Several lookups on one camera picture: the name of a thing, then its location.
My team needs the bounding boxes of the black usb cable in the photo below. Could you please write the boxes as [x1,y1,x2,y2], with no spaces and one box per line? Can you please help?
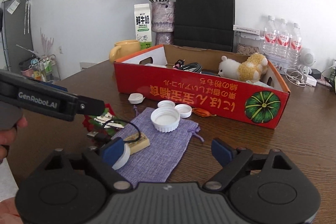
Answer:
[87,117,141,144]

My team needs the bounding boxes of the large white jar lid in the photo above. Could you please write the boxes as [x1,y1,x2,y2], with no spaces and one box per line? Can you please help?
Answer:
[150,107,181,133]

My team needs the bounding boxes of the white plastic lid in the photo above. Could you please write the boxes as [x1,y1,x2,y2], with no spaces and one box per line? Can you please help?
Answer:
[157,100,175,108]

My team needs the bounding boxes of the navy blue zip pouch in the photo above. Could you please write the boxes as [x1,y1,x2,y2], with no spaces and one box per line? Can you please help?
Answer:
[201,71,218,76]

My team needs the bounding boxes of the white and yellow plush sheep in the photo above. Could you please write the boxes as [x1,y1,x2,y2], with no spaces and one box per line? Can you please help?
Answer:
[218,53,268,83]

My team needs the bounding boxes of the black braided cable coil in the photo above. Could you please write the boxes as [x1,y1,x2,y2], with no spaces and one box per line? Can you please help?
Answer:
[173,59,203,73]

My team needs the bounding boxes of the person's left hand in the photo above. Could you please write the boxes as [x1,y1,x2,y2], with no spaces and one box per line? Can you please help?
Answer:
[0,115,28,162]

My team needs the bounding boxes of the person's right hand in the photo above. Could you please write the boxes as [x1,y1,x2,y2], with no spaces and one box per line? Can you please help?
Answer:
[0,197,23,224]

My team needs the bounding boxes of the beige soap bar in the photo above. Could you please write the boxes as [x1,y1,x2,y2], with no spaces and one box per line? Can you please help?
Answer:
[123,133,150,155]

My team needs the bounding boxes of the red artificial rose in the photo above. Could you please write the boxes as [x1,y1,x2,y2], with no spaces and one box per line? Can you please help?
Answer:
[82,103,118,136]

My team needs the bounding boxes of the orange dried leaf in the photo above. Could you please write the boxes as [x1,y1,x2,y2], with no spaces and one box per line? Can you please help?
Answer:
[192,107,216,117]

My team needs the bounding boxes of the small white cap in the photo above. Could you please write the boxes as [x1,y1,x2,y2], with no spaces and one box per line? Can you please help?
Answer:
[174,104,193,119]

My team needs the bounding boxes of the red cardboard pumpkin box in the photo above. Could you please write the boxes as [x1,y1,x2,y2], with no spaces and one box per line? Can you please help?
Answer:
[114,45,290,129]

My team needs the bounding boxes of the yellow ceramic mug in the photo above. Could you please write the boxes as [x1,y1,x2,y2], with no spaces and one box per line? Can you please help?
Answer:
[109,40,141,64]

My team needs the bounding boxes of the white charger adapter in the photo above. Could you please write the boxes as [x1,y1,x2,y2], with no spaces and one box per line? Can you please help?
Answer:
[306,75,317,87]

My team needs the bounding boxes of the clear jar of seeds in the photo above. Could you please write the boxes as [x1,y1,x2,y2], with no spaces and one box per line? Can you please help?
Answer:
[234,31,264,56]

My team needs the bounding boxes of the water bottle left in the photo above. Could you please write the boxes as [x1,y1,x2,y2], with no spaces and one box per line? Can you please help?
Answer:
[262,15,277,55]

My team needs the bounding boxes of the water bottle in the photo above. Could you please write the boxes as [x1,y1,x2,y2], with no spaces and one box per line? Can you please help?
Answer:
[276,19,290,58]
[287,23,302,65]
[262,15,277,55]

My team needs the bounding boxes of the white green milk carton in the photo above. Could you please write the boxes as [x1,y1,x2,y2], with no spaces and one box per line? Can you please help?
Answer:
[134,3,153,50]

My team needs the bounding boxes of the water bottle middle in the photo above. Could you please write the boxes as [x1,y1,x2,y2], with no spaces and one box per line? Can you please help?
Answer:
[276,19,290,58]

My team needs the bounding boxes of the flat box on jar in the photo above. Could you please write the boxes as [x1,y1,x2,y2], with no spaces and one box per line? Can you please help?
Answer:
[233,25,260,36]

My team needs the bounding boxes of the water bottle right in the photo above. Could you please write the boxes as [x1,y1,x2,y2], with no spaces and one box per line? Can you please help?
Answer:
[287,23,302,65]

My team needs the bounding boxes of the black paper shopping bag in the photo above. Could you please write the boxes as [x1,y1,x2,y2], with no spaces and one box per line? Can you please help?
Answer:
[173,0,235,52]

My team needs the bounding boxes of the purple ceramic vase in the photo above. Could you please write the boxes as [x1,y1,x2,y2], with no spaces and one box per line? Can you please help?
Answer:
[151,2,175,45]

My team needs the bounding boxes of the wire rack with bottles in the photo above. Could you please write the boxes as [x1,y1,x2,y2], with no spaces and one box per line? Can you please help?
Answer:
[19,54,61,83]

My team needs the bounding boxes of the purple linen drawstring bag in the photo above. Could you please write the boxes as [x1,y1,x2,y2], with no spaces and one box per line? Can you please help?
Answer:
[117,107,201,186]

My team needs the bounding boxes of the white wired earphones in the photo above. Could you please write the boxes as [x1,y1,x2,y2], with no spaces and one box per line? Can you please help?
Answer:
[285,65,306,87]

